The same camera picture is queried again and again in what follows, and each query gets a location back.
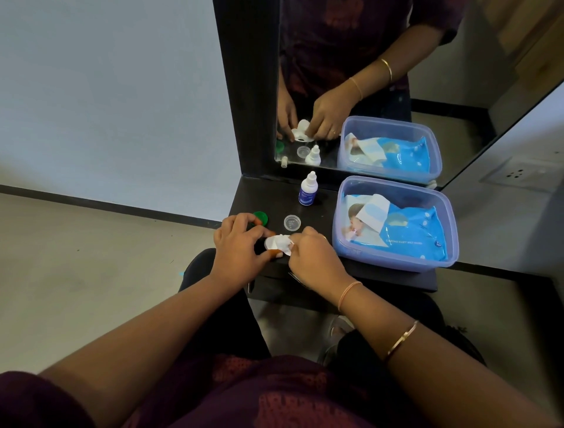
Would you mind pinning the white blue dropper bottle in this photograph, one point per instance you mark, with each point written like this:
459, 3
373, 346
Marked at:
308, 190

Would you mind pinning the person's left hand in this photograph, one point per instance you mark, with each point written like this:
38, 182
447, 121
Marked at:
235, 253

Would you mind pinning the clear blue plastic container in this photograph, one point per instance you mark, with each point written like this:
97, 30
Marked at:
352, 251

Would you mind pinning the gold bangle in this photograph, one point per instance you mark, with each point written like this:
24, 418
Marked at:
402, 339

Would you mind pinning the person's left thumb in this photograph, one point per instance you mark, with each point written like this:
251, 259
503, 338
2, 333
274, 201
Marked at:
269, 256

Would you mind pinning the black framed mirror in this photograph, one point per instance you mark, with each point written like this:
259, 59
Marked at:
246, 88

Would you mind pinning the white contact lens case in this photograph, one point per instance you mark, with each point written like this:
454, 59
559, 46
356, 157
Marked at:
279, 243

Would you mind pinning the green round cap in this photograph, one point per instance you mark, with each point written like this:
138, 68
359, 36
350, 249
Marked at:
261, 218

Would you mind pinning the person's right hand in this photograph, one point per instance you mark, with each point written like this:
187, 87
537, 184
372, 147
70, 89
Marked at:
315, 262

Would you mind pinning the person's right thumb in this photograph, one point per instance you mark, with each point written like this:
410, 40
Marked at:
296, 243

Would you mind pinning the maroon patterned dress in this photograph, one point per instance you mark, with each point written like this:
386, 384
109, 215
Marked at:
273, 392

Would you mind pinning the grey sandal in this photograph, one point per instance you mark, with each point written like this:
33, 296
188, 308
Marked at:
337, 337

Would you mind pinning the black trousers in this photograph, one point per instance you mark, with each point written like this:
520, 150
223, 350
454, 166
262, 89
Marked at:
229, 326

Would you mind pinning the blue wet wipes packet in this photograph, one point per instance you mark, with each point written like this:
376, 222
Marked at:
409, 233

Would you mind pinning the white wall socket plate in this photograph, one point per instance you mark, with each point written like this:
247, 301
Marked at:
520, 173

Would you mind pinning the person's right forearm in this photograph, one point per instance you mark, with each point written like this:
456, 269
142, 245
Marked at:
418, 352

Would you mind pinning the clear round plastic lid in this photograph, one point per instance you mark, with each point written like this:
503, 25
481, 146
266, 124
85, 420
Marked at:
292, 222

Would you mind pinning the person's left forearm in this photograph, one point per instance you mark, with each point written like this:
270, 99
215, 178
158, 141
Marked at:
145, 335

